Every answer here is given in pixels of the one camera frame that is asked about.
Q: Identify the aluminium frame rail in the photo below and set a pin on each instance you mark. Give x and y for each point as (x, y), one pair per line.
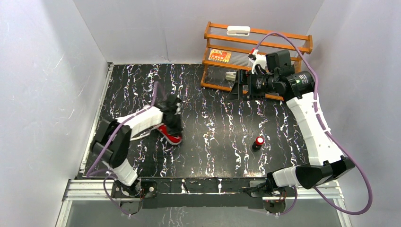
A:
(94, 189)

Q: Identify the red canvas sneaker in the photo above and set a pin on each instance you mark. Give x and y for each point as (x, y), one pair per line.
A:
(171, 139)

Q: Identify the small red capped bottle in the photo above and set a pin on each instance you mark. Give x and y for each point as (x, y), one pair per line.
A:
(258, 143)

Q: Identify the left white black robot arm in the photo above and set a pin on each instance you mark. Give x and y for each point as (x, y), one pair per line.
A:
(112, 139)

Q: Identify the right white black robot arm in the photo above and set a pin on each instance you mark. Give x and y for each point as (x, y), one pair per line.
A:
(326, 161)

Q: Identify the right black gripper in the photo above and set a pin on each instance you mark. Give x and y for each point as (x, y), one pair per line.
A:
(246, 77)

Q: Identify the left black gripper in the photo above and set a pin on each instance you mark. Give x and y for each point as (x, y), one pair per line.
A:
(175, 124)

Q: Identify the white stapler on top shelf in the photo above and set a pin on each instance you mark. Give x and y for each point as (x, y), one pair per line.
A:
(238, 31)

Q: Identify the white stapler on lower shelf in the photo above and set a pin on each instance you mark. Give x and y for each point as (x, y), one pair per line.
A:
(230, 76)

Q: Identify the orange patterned card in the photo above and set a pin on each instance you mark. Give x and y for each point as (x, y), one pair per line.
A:
(219, 55)

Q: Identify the white stapler on shelf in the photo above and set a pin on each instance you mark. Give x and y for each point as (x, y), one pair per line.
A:
(238, 31)
(230, 76)

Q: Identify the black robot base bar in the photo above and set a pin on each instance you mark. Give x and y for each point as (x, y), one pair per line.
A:
(236, 200)

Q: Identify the orange wooden shelf rack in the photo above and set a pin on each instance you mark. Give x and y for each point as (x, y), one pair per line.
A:
(219, 64)

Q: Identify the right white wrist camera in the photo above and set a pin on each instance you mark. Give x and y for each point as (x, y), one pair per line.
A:
(257, 62)

